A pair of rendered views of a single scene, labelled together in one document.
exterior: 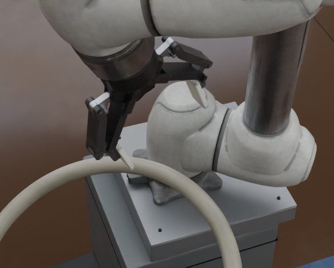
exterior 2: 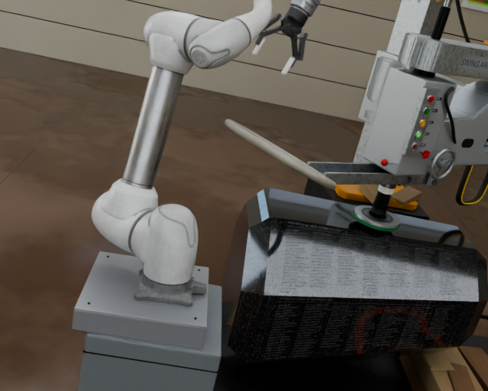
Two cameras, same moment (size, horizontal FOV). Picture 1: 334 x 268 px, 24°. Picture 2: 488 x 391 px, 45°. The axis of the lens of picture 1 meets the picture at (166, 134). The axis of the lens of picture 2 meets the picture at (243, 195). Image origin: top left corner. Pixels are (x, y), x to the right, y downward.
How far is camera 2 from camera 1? 2.93 m
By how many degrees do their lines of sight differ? 112
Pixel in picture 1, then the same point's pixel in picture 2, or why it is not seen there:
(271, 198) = (112, 257)
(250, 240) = not seen: hidden behind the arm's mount
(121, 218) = (212, 308)
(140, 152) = (187, 298)
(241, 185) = (126, 268)
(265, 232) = not seen: hidden behind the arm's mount
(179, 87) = (177, 213)
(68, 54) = not seen: outside the picture
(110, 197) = (212, 321)
